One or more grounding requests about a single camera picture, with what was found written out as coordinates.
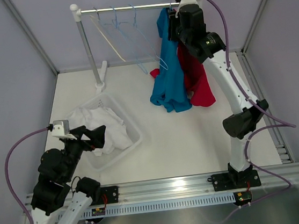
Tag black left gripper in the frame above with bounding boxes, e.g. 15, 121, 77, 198
59, 122, 111, 181

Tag white t-shirt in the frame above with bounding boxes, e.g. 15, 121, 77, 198
65, 102, 131, 161

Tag light blue wire hanger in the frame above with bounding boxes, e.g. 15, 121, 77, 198
115, 4, 168, 70
97, 7, 148, 75

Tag red t-shirt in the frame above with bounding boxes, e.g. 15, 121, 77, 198
150, 43, 216, 107

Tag blue t-shirt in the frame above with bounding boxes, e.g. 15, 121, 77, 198
150, 8, 192, 113

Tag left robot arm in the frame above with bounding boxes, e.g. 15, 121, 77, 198
13, 124, 106, 224

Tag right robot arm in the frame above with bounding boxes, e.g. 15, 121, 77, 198
169, 3, 269, 187

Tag cream plastic hanger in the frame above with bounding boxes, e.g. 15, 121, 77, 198
90, 15, 126, 62

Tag white plastic laundry basket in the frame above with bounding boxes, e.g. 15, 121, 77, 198
66, 92, 142, 172

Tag metal clothes rack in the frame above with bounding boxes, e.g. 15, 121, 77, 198
69, 0, 214, 97

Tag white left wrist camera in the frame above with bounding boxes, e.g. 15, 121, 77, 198
51, 120, 77, 140

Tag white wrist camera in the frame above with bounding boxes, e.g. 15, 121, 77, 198
51, 120, 77, 140
176, 0, 199, 17

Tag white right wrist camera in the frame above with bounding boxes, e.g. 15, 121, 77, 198
176, 0, 199, 17

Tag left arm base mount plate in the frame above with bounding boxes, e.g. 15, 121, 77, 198
94, 186, 119, 205

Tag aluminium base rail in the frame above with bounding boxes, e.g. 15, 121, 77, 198
23, 162, 299, 215

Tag aluminium frame post right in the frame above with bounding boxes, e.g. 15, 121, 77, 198
241, 0, 268, 56

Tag aluminium frame post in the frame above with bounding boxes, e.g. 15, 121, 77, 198
241, 0, 268, 56
1, 0, 59, 76

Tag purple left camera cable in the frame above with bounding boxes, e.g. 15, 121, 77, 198
0, 120, 101, 224

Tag white slotted cable duct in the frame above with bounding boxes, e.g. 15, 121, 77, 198
80, 193, 236, 220

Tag aluminium frame post left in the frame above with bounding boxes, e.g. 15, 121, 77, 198
1, 0, 59, 76

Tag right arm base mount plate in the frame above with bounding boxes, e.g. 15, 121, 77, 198
207, 169, 261, 192

